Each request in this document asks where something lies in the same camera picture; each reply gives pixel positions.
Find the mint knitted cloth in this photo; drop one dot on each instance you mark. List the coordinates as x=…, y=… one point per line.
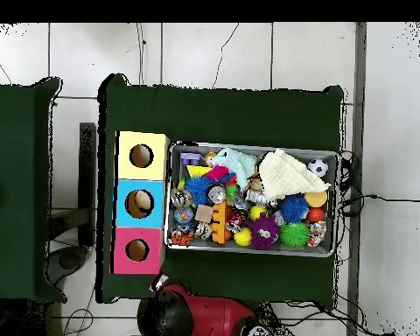
x=238, y=162

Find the yellow cheese wedge toy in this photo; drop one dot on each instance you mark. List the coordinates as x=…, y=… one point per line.
x=197, y=170

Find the small soccer ball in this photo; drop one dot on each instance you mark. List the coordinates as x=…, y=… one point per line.
x=317, y=167

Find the green cloth side table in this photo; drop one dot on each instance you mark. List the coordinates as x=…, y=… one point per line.
x=14, y=192

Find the cream knitted cloth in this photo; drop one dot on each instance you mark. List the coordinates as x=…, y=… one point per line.
x=287, y=175

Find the blue spiky rubber ball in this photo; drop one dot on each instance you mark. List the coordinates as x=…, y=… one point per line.
x=197, y=189
x=294, y=208

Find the dark green table cloth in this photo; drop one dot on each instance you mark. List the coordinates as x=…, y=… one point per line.
x=213, y=112

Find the orange rubber ball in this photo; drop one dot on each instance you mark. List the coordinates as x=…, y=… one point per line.
x=315, y=215

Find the purple spiky monster toy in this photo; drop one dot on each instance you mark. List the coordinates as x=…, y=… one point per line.
x=264, y=231

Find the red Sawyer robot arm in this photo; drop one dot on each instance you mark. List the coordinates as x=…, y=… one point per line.
x=210, y=318

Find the shallow metal mesh bin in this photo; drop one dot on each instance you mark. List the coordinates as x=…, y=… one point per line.
x=301, y=154

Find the orange building block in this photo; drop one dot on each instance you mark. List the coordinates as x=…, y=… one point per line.
x=220, y=222

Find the green spiky rubber ball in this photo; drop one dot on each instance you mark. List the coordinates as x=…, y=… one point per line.
x=294, y=235

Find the orange striped tiger plush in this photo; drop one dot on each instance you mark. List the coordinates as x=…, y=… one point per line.
x=182, y=239

